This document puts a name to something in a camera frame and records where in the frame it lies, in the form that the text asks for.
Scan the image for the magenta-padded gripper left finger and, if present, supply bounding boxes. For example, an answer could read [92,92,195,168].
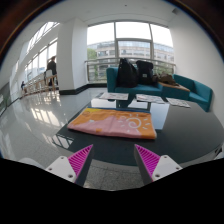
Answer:
[45,144,95,187]

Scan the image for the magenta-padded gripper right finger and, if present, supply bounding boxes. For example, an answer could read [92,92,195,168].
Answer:
[134,144,183,186]

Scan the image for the orange and pink sun-print towel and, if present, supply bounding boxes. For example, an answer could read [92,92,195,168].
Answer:
[67,107,158,140]

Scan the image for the printed sticker sheet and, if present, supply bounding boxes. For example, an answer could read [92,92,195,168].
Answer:
[165,97,192,109]
[135,93,166,105]
[98,92,129,101]

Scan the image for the teal sofa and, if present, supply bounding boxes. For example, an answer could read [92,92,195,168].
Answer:
[105,66,214,113]

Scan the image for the wooden sofa tabletop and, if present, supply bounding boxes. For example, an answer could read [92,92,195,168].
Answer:
[159,81,191,93]

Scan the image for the group of wooden chairs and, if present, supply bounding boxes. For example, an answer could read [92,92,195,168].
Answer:
[24,74,59,97]

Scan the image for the brown jacket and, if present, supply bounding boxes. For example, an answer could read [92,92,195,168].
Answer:
[153,73,181,87]

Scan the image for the person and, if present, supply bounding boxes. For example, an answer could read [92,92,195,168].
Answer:
[20,80,28,95]
[45,55,58,86]

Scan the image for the black backpack with white label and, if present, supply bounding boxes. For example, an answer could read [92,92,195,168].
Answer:
[135,59,155,85]

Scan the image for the large black backpack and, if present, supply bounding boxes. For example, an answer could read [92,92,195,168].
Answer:
[115,58,139,88]

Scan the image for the metal window railing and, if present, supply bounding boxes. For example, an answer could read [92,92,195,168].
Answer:
[84,57,176,83]

